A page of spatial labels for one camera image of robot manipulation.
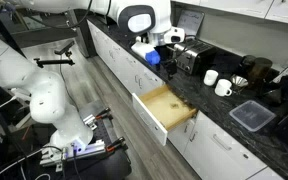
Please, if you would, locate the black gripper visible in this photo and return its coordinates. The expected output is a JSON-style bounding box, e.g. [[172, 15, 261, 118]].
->
[[156, 44, 179, 81]]

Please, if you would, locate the wooden drawer white front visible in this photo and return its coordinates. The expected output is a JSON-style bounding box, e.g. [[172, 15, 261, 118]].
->
[[131, 83, 198, 147]]

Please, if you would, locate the stainless steel toaster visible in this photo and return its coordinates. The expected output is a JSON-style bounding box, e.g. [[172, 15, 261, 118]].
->
[[173, 39, 217, 76]]

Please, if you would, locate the white ceramic mug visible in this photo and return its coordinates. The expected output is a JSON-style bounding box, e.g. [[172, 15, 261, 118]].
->
[[203, 69, 219, 87], [214, 78, 234, 98]]

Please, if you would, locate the small handwritten whiteboard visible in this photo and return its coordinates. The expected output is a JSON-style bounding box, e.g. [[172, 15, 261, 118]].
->
[[177, 9, 206, 37]]

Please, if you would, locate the white lower cabinet door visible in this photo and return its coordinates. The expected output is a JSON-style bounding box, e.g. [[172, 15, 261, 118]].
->
[[167, 118, 197, 156]]

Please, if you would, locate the small metal funnel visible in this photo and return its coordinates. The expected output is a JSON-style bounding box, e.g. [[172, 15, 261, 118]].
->
[[229, 74, 249, 90]]

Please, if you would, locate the black canister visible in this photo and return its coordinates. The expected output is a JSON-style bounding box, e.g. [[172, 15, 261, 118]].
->
[[240, 54, 257, 76]]

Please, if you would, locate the black red clamp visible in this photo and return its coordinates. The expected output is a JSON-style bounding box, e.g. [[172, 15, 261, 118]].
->
[[105, 135, 129, 153], [95, 106, 114, 121]]

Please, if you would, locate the dark glass jar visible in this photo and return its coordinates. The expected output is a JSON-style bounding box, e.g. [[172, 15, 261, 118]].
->
[[248, 57, 274, 91]]

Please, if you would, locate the clear plastic lidded container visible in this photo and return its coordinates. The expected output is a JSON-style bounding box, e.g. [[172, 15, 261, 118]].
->
[[228, 99, 277, 133]]

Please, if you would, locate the wide white upper cabinet door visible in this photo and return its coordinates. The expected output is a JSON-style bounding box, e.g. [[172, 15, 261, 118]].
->
[[199, 0, 274, 20]]

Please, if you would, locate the black robot cart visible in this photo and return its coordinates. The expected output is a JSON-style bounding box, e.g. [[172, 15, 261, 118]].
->
[[62, 109, 134, 180]]

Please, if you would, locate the dark glass desk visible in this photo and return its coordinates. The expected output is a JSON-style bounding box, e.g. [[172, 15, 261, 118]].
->
[[0, 7, 80, 50]]

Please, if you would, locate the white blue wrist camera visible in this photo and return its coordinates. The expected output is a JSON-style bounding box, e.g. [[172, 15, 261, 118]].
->
[[130, 41, 162, 66]]

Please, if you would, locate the white drawer front bar handle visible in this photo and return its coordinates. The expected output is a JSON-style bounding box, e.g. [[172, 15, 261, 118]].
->
[[192, 111, 268, 180]]

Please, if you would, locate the black stereo camera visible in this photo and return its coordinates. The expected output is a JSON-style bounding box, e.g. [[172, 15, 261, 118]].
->
[[53, 40, 76, 56]]

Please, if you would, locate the long handled metal utensil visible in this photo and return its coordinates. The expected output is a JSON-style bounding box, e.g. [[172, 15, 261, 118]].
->
[[270, 55, 288, 84]]

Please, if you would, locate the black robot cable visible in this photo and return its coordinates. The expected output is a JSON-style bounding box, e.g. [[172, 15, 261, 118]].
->
[[27, 0, 95, 31]]

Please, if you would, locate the aluminium robot base mount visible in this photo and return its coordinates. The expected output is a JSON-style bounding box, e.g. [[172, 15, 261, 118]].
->
[[38, 139, 107, 168]]

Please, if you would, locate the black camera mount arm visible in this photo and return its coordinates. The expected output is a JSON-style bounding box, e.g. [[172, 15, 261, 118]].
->
[[33, 56, 76, 69]]

